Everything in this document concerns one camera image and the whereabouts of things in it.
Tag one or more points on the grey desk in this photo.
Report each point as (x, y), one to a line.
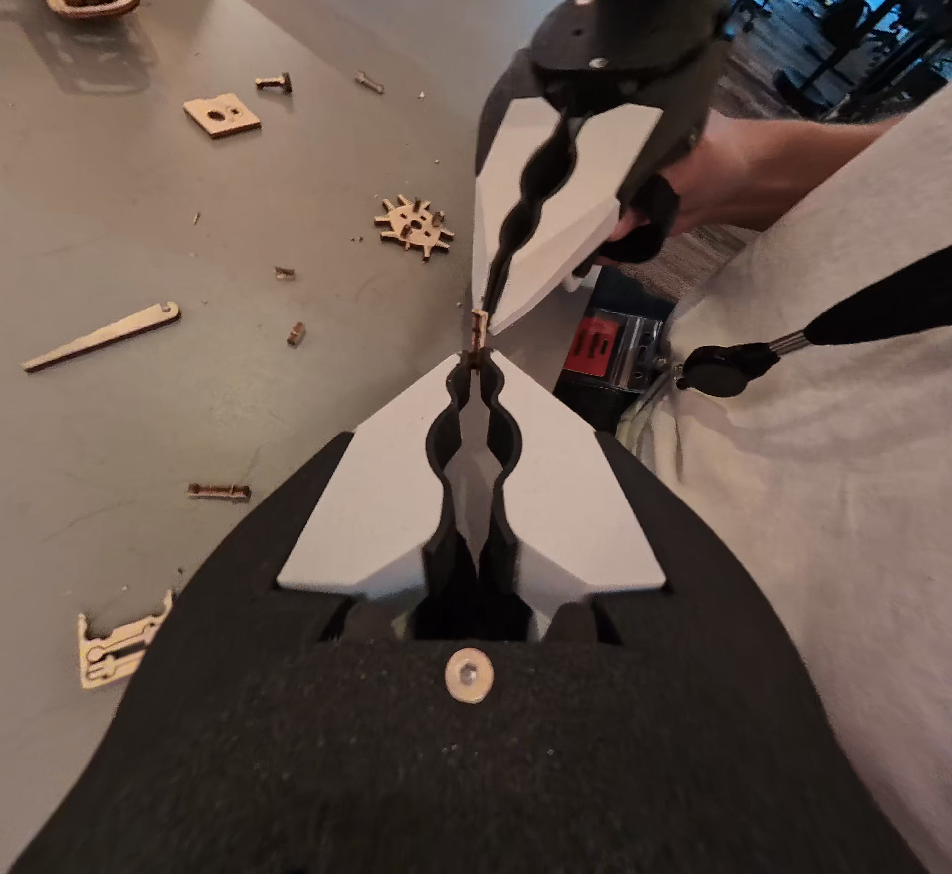
(223, 219)

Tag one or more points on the person's right hand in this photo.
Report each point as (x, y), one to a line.
(714, 182)

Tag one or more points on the small notched wooden stick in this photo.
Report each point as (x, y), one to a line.
(480, 327)

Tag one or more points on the person's right forearm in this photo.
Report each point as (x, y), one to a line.
(803, 167)

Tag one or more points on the wooden T-shaped peg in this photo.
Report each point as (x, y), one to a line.
(271, 81)

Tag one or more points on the wooden frame with pegs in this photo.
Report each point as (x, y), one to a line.
(85, 651)

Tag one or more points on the black badge reel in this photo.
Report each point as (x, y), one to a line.
(714, 368)

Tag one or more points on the small dark wooden peg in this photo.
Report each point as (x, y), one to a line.
(296, 334)

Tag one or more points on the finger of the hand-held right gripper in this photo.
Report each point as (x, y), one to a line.
(502, 167)
(587, 174)

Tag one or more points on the square wooden plate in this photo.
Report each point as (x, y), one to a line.
(223, 130)

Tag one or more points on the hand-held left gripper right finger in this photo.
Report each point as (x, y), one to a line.
(580, 509)

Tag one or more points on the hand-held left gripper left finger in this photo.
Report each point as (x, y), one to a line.
(357, 509)

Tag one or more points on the wooden spiked gear wheel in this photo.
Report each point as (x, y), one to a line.
(428, 234)

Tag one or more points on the pointed wooden stick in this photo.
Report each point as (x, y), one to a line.
(111, 332)

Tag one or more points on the red and silver case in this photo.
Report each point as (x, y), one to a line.
(591, 349)

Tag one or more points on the small wooden dumbbell peg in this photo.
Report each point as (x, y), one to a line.
(370, 81)

